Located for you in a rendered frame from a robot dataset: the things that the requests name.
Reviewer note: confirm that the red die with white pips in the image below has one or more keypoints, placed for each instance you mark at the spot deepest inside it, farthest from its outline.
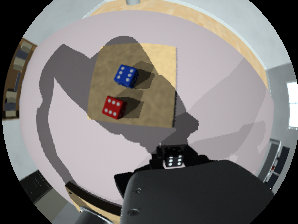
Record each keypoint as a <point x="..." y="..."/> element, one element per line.
<point x="114" y="107"/>

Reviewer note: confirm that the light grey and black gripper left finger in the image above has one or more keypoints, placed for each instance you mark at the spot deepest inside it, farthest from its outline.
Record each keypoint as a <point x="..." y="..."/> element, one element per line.
<point x="121" y="180"/>

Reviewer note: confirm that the blue die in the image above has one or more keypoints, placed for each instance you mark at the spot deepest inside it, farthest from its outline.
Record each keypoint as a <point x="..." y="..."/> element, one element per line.
<point x="126" y="76"/>

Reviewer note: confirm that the tan square mat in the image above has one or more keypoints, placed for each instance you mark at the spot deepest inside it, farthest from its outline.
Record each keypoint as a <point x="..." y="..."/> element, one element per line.
<point x="151" y="101"/>

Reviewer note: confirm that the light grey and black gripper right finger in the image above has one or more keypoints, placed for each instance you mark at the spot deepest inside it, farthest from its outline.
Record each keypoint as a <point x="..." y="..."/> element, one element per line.
<point x="192" y="158"/>

